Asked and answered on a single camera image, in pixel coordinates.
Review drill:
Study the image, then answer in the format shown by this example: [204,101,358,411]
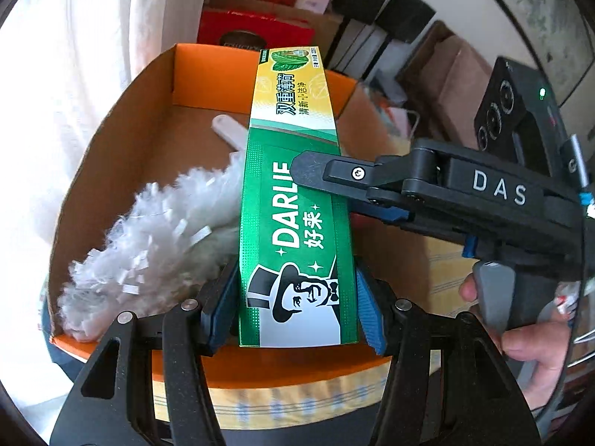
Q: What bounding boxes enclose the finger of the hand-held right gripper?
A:
[350,199,414,224]
[290,148,447,201]

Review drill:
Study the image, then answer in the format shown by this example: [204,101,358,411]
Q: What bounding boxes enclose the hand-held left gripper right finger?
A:
[354,258,544,446]

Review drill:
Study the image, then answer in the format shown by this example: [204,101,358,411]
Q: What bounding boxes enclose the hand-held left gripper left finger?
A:
[49,255,240,446]

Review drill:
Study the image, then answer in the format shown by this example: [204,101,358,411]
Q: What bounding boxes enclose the green toothpaste box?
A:
[237,46,362,349]

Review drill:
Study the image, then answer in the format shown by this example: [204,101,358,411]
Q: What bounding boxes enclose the white fluffy duster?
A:
[56,151,247,342]

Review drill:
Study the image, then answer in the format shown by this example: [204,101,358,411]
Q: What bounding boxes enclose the red and white lint brush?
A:
[211,115,249,152]

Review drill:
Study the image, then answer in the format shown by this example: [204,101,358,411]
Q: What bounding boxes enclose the orange cardboard box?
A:
[46,43,442,388]

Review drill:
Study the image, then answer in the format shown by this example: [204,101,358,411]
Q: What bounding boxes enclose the person's right hand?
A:
[458,272,575,407]

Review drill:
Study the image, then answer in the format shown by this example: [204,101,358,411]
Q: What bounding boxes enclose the large brown sofa cushion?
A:
[428,46,493,145]

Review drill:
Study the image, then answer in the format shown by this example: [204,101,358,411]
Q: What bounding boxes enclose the yellow checked tablecloth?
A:
[153,237,466,430]

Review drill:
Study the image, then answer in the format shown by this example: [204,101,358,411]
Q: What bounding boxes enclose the large brown cardboard box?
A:
[205,0,345,70]

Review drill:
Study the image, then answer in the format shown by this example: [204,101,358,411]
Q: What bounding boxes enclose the brown sofa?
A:
[395,19,498,149]

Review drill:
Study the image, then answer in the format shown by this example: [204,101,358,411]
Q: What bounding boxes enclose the red gift box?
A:
[196,9,317,54]

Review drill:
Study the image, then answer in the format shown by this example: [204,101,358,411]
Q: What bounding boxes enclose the framed ink painting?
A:
[465,0,595,107]

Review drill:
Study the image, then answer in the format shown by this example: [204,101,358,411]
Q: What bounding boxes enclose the white curtain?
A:
[9,0,219,224]

